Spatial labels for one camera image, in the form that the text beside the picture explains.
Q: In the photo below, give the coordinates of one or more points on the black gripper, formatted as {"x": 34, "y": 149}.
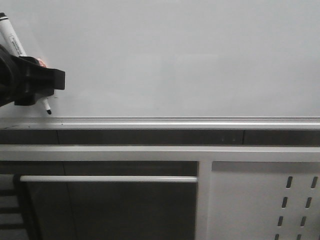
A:
{"x": 51, "y": 79}

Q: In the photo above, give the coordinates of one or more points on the red round magnet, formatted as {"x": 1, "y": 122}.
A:
{"x": 41, "y": 63}

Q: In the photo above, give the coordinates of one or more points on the white whiteboard marker pen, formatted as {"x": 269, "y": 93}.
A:
{"x": 9, "y": 35}

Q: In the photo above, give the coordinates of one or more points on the white whiteboard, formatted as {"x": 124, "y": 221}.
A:
{"x": 217, "y": 64}

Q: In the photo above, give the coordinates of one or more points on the white horizontal bar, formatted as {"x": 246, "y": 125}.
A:
{"x": 109, "y": 179}

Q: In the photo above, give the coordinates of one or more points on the white perforated metal panel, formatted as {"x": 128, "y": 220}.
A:
{"x": 264, "y": 201}

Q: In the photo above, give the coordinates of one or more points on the white metal rack frame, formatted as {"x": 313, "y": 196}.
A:
{"x": 205, "y": 156}

